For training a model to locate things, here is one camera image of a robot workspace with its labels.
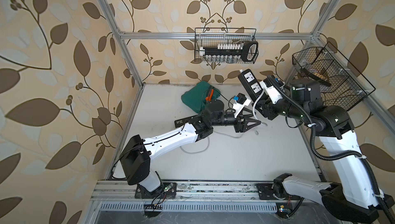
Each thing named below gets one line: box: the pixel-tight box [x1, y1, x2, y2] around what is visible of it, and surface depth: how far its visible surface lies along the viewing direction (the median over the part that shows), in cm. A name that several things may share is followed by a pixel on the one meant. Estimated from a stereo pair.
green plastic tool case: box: [181, 80, 221, 115], surface depth 110 cm
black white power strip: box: [237, 68, 264, 103], surface depth 59 cm
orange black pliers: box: [205, 88, 215, 102], surface depth 108 cm
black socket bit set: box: [199, 41, 259, 63], surface depth 86 cm
